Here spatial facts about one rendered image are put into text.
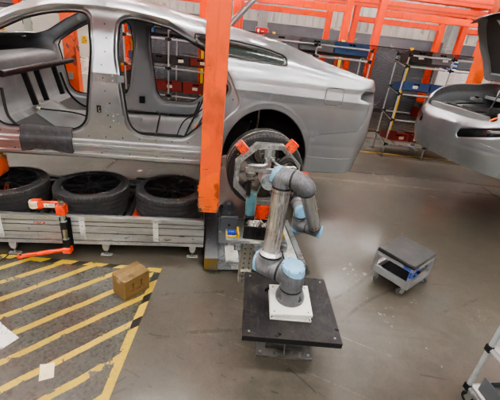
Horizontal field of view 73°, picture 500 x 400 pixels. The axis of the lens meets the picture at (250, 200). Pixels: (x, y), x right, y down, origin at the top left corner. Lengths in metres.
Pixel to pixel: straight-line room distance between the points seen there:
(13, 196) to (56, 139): 0.59
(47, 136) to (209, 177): 1.51
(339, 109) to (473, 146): 1.83
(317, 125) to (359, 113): 0.40
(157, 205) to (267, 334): 1.53
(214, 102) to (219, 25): 0.50
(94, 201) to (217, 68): 1.54
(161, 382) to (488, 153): 3.88
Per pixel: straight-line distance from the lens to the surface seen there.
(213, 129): 2.60
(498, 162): 4.56
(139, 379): 2.34
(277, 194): 2.00
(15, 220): 3.36
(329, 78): 3.24
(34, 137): 3.50
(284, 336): 2.17
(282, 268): 2.14
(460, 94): 6.06
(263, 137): 2.80
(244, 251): 2.75
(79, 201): 3.21
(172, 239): 3.10
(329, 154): 3.39
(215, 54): 2.52
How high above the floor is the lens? 1.87
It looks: 25 degrees down
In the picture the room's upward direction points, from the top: 7 degrees clockwise
